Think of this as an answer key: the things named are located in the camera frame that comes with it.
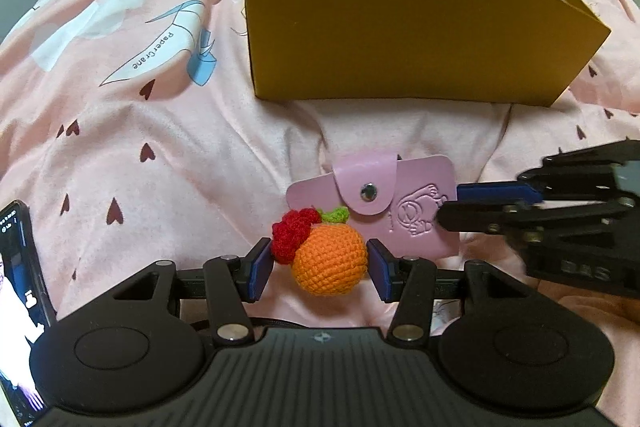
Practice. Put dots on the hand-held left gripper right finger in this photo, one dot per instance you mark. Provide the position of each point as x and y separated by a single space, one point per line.
380 274

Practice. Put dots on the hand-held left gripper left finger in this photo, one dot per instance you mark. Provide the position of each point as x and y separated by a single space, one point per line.
260 274

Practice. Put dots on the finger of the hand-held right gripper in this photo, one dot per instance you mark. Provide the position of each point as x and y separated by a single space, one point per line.
500 192
475 217

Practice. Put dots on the crochet orange with red flower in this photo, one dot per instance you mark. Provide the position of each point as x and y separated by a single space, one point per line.
330 257

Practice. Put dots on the pink leather snap pouch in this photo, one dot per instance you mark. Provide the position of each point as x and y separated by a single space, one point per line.
415 187

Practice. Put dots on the orange cardboard box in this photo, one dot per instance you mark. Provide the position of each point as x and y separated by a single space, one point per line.
400 27

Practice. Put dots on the pink printed blanket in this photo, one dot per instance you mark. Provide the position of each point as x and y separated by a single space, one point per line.
150 132

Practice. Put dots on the black smartphone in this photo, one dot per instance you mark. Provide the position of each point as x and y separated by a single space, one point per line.
17 282

